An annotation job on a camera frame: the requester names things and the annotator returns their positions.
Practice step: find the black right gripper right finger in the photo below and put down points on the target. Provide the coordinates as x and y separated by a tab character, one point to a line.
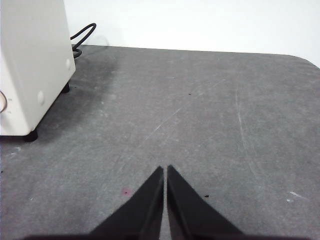
187	215

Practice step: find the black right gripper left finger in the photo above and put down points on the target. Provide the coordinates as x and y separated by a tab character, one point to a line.
142	215

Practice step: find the beige oven knob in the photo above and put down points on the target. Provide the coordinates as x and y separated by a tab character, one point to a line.
2	102

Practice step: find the white toaster oven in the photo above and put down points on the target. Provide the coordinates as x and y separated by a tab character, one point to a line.
32	62

